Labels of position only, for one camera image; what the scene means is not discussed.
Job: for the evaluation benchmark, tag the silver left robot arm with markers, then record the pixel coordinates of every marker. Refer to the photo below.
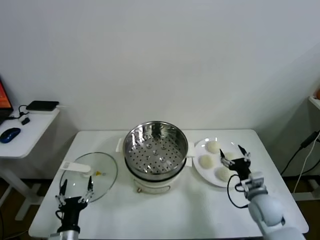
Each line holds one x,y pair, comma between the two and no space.
65,235

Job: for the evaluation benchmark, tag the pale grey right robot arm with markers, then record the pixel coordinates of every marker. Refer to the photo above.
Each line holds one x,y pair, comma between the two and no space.
267,212

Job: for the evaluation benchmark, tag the black laptop with red screen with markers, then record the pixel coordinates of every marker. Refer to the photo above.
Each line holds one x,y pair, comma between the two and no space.
5,100

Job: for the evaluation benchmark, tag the flat black box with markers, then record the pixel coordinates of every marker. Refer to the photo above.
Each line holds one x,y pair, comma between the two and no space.
42,105

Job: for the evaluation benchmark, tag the stainless perforated steamer basket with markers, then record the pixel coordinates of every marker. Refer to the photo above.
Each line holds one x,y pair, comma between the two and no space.
155,155

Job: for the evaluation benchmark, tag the round glass pot lid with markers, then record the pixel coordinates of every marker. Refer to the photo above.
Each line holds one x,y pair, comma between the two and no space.
105,182

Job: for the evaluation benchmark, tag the white shelf board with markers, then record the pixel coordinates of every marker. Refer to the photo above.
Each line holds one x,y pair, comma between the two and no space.
315,102

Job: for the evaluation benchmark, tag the small yellow lid sticker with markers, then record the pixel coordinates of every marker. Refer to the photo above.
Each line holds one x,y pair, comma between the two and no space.
99,172

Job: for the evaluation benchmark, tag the blue computer mouse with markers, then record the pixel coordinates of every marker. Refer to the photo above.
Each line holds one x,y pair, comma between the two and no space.
9,135

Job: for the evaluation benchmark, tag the white side table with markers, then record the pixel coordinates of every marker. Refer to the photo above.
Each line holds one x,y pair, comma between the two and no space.
32,130

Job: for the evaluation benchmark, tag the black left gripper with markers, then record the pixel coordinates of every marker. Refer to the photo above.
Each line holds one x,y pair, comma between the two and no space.
72,207

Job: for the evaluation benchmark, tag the white table foot frame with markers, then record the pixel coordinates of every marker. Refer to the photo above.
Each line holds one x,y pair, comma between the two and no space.
307,196

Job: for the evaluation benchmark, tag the white round plate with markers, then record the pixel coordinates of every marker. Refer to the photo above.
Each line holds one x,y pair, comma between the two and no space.
200,148

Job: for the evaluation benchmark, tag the white steamed baozi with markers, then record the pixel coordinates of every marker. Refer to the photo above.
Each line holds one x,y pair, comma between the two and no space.
213,147
206,161
229,156
222,173

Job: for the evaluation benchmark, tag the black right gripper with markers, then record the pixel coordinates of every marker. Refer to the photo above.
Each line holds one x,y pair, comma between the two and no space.
241,167

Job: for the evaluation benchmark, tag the orange round object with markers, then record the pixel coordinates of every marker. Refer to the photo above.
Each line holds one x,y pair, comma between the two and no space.
317,93

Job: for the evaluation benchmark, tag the small black adapter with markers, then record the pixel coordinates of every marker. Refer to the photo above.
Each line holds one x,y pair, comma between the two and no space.
25,121

